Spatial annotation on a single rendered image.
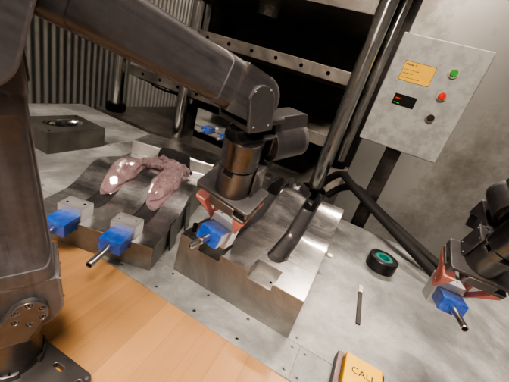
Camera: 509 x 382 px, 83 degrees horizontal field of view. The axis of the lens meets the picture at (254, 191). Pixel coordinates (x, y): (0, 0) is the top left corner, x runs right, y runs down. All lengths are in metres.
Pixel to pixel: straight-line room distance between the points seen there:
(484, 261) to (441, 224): 2.66
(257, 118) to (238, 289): 0.33
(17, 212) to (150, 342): 0.28
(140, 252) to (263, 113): 0.38
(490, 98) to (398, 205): 1.13
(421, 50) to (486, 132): 1.91
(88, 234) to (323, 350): 0.49
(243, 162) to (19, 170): 0.24
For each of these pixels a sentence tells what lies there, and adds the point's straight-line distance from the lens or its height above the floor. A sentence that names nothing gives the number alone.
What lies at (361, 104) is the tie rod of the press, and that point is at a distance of 1.83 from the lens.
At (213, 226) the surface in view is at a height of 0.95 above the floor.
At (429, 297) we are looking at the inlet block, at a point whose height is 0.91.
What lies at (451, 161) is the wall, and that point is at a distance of 3.09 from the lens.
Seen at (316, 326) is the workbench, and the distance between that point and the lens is 0.63.
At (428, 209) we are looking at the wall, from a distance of 3.18.
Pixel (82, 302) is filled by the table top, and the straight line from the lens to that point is 0.58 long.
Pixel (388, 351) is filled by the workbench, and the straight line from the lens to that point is 0.68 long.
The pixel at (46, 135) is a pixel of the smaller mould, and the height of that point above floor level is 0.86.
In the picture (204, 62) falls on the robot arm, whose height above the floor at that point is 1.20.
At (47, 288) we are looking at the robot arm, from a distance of 0.40.
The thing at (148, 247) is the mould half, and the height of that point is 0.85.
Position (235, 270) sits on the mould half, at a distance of 0.54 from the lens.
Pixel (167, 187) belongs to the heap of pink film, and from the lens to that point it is 0.72.
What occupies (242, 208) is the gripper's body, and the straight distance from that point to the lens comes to 0.44.
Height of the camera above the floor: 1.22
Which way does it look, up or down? 23 degrees down
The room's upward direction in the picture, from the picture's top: 17 degrees clockwise
